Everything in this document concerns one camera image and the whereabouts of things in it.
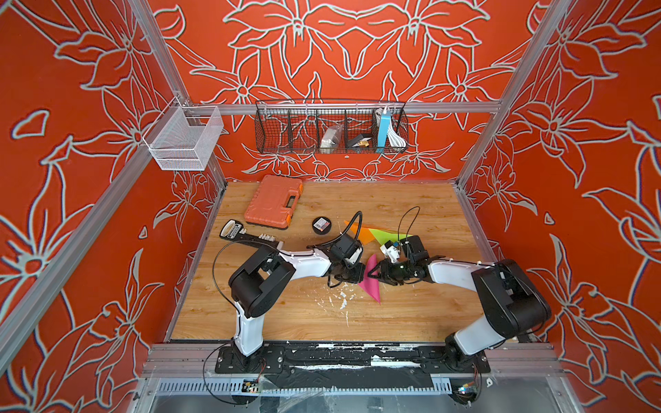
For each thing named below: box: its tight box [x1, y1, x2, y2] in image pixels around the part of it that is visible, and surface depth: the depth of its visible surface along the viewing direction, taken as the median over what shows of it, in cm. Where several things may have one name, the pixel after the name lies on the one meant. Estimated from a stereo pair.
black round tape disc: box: [311, 215, 333, 236], surface depth 104 cm
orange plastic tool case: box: [243, 174, 304, 229], surface depth 109 cm
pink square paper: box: [358, 253, 381, 306], surface depth 87 cm
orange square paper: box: [344, 220, 376, 246], surface depth 102 cm
